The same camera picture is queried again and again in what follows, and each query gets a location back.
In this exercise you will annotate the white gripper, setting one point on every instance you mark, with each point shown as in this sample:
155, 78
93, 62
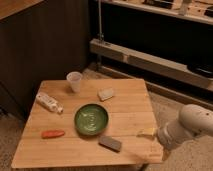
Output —
163, 136

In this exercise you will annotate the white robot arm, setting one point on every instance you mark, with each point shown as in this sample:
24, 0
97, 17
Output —
192, 122

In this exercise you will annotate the green ceramic bowl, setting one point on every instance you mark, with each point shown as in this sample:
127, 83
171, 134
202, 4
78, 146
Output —
91, 119

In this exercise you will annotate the translucent plastic cup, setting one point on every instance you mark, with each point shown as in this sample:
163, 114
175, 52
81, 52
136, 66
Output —
74, 79

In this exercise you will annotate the wooden folding table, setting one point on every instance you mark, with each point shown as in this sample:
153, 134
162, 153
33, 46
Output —
53, 140

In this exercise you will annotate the white rectangular sponge block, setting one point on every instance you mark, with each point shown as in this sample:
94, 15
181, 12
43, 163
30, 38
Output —
106, 94

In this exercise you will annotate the metal shelf rack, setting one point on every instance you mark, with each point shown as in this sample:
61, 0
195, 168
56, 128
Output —
157, 66

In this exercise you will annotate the orange plastic carrot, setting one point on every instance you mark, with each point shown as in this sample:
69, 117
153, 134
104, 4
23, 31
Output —
52, 134

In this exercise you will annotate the white squeeze bottle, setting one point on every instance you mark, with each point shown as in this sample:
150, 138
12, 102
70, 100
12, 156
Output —
49, 103

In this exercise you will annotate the dark wooden cabinet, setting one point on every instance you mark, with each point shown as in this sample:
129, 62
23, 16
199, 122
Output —
43, 42

